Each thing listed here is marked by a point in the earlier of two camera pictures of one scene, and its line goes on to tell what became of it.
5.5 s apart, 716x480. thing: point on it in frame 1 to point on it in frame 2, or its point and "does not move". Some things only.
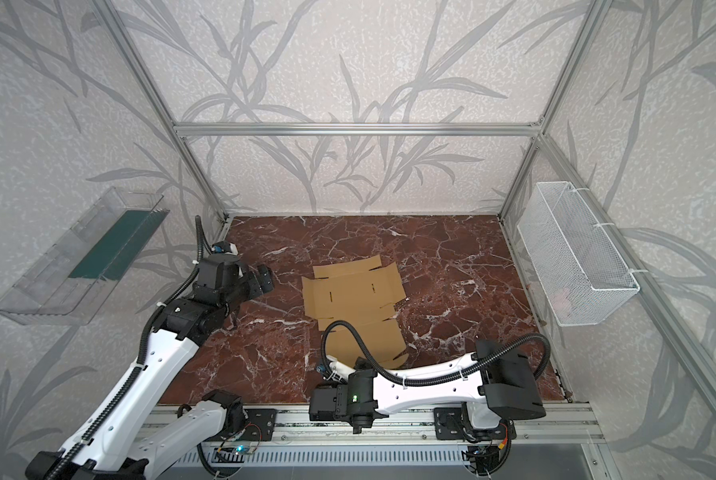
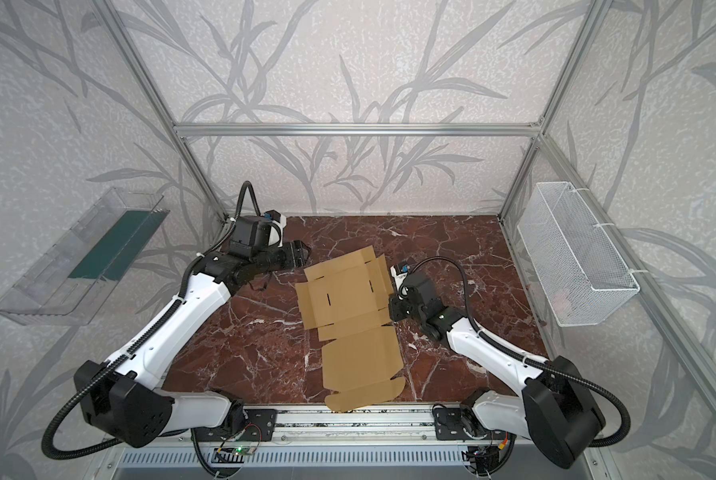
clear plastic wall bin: x=69 y=280 does not move
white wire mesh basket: x=580 y=272 does not move
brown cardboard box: x=360 y=293 does not move
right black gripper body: x=319 y=404 to x=398 y=306
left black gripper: x=254 y=282 to x=295 y=253
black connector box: x=486 y=458 does not move
